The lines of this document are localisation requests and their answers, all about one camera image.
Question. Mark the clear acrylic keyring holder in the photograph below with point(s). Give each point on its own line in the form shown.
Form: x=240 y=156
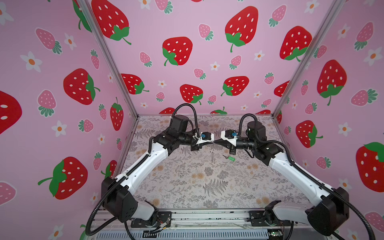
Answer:
x=212 y=153

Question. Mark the aluminium corner post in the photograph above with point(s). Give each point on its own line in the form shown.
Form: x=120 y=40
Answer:
x=90 y=17
x=324 y=27

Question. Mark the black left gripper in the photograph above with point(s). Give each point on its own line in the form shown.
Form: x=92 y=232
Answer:
x=195 y=148

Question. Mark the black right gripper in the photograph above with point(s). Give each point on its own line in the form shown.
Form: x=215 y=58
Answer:
x=224 y=143

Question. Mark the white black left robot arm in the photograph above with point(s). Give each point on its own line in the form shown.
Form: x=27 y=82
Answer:
x=120 y=201

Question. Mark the silver key green tag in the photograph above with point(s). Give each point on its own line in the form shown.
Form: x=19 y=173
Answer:
x=229 y=158

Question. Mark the aluminium corner post left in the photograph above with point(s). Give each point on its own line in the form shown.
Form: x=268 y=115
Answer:
x=90 y=17

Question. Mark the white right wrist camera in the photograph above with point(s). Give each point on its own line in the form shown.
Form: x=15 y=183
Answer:
x=229 y=135

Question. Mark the aluminium corner post right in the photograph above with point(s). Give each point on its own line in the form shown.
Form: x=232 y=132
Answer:
x=324 y=27

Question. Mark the aluminium front rail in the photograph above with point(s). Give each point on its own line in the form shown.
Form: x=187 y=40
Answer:
x=210 y=219

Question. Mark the perforated grey cable duct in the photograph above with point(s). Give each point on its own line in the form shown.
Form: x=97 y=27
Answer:
x=203 y=235

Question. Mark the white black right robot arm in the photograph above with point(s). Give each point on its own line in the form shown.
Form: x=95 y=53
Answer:
x=325 y=213

